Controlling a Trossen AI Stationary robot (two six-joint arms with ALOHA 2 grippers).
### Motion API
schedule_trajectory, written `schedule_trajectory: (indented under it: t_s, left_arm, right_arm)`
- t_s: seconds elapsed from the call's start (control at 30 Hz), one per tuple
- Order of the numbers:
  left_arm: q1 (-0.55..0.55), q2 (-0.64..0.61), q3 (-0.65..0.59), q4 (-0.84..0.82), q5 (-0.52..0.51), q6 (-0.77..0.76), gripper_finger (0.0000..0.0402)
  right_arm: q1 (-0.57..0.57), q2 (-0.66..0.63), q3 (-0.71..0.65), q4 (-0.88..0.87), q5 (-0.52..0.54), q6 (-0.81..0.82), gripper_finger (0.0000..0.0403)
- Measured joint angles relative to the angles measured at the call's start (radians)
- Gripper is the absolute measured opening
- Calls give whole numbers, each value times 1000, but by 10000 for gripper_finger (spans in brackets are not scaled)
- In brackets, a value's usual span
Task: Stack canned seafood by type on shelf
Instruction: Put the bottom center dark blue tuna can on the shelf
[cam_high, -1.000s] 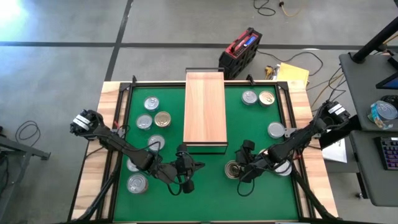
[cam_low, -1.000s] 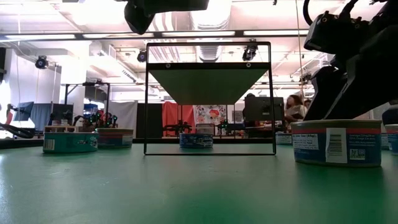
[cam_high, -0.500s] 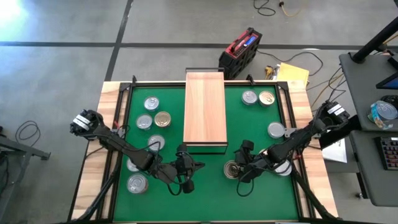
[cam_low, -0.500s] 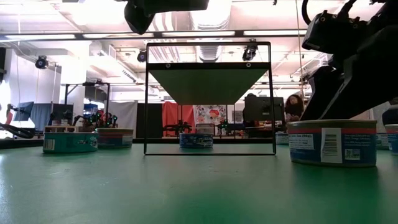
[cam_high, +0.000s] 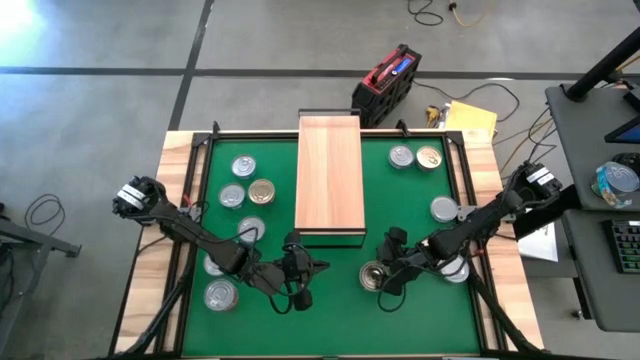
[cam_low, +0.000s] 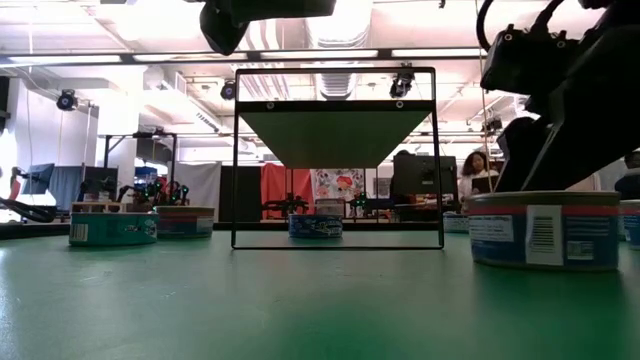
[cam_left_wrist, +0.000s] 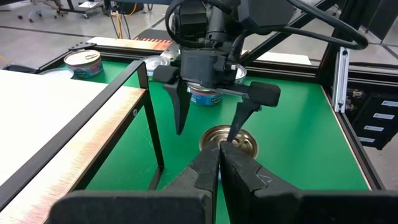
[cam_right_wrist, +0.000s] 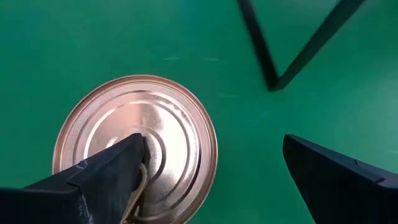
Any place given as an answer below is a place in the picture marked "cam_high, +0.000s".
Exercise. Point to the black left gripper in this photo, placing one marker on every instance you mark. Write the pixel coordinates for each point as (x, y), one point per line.
(295, 270)

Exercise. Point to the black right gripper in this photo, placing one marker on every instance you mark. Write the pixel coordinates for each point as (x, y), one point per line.
(412, 260)

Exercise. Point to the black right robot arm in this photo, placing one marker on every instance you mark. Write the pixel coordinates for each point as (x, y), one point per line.
(480, 220)

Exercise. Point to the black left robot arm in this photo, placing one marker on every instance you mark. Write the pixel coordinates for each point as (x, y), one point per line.
(190, 230)

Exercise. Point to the green table mat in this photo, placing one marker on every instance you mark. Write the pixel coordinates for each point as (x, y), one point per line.
(300, 330)

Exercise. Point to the blue-label silver-lid can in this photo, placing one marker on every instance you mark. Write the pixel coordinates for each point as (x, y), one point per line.
(243, 166)

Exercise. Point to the yellow power plug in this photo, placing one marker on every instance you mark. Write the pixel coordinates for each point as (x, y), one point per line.
(433, 115)

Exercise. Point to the yellow paper pad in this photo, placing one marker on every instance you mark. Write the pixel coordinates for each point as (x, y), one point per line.
(470, 119)

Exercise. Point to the white paper sheet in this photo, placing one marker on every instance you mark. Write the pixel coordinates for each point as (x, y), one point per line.
(542, 247)

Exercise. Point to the red and black tool case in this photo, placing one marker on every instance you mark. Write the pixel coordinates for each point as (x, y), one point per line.
(385, 90)

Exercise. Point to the black desk support bar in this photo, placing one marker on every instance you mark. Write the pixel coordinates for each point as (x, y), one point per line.
(547, 215)

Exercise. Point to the grey desk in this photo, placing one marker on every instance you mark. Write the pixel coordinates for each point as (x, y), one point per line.
(590, 280)
(580, 140)

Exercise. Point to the black keyboard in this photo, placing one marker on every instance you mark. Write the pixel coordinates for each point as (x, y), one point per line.
(627, 247)

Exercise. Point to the colourful-label can with silver lid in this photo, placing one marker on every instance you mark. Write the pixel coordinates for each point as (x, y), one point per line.
(617, 180)

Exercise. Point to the black tablet screen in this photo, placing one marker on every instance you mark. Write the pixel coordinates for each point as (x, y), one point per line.
(627, 134)

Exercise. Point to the black metal stand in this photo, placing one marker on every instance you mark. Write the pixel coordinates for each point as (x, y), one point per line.
(45, 241)

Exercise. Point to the black monitor pole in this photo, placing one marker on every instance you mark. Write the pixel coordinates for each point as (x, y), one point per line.
(600, 70)

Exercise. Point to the wooden shelf with black frame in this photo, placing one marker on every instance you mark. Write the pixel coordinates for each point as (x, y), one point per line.
(330, 175)

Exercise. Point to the black table frame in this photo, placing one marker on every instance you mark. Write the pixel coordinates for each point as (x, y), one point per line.
(260, 136)

